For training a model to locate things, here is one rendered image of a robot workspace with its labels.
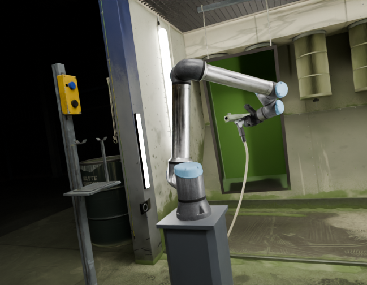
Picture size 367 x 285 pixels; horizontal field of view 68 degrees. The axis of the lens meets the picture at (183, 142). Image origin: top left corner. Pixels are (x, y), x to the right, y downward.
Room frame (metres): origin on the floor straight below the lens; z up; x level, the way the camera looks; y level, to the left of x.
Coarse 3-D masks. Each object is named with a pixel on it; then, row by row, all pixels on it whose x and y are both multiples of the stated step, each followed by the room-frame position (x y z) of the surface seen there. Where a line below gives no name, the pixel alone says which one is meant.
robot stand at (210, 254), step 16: (176, 208) 1.58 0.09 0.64; (224, 208) 1.46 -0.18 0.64; (160, 224) 1.33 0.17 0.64; (176, 224) 1.30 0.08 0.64; (192, 224) 1.28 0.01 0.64; (208, 224) 1.25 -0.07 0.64; (224, 224) 1.44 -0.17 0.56; (176, 240) 1.32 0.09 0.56; (192, 240) 1.29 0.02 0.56; (208, 240) 1.26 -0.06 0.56; (224, 240) 1.41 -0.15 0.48; (176, 256) 1.32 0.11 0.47; (192, 256) 1.29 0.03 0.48; (208, 256) 1.26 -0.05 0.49; (224, 256) 1.38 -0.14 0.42; (176, 272) 1.33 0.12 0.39; (192, 272) 1.29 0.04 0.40; (208, 272) 1.26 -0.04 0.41; (224, 272) 1.34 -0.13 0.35
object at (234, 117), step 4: (224, 116) 1.96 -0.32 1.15; (228, 116) 1.94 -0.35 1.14; (232, 116) 1.96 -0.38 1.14; (236, 116) 1.98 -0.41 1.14; (240, 116) 2.01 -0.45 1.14; (228, 120) 1.93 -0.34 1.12; (232, 120) 1.96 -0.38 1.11; (236, 120) 1.98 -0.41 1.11; (236, 124) 2.01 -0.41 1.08; (240, 128) 1.99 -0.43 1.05; (240, 132) 1.99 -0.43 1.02; (244, 132) 1.99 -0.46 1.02; (240, 136) 2.00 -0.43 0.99; (244, 136) 1.98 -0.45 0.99; (244, 140) 1.97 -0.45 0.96
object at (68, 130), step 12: (60, 72) 1.83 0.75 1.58; (60, 108) 1.83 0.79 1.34; (60, 120) 1.84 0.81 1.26; (72, 120) 1.87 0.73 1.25; (72, 132) 1.85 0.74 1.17; (72, 144) 1.84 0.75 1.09; (72, 168) 1.82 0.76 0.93; (72, 180) 1.83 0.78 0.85; (84, 204) 1.86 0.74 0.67; (84, 216) 1.85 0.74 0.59; (84, 228) 1.83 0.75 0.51; (84, 240) 1.82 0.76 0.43; (84, 252) 1.82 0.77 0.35; (84, 264) 1.84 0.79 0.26; (84, 276) 1.84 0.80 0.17
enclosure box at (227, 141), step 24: (264, 48) 2.09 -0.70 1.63; (240, 72) 2.51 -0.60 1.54; (264, 72) 2.46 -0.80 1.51; (216, 96) 2.62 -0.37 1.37; (240, 96) 2.56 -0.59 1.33; (216, 120) 2.67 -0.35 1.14; (264, 120) 2.56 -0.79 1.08; (216, 144) 2.37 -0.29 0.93; (240, 144) 2.67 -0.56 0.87; (264, 144) 2.61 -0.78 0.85; (240, 168) 2.72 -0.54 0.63; (264, 168) 2.66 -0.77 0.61; (288, 168) 2.26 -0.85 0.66; (240, 192) 2.41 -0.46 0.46
